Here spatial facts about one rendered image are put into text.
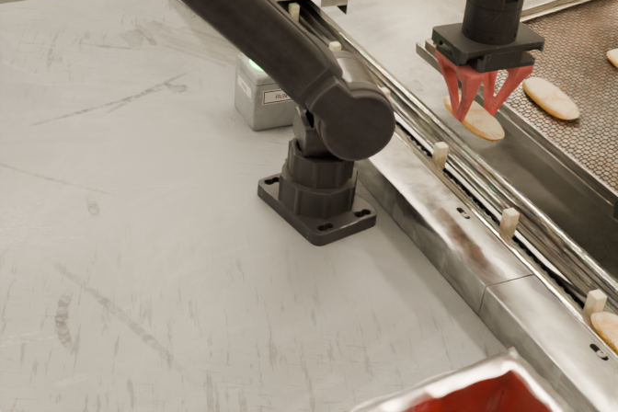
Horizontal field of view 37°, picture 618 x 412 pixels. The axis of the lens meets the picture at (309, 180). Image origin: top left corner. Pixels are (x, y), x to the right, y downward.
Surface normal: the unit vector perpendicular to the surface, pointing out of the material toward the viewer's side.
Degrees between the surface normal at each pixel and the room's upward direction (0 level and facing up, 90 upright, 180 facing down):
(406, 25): 0
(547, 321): 0
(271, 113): 90
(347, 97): 90
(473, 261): 0
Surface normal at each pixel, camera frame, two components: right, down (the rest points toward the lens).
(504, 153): 0.08, -0.83
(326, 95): 0.23, 0.55
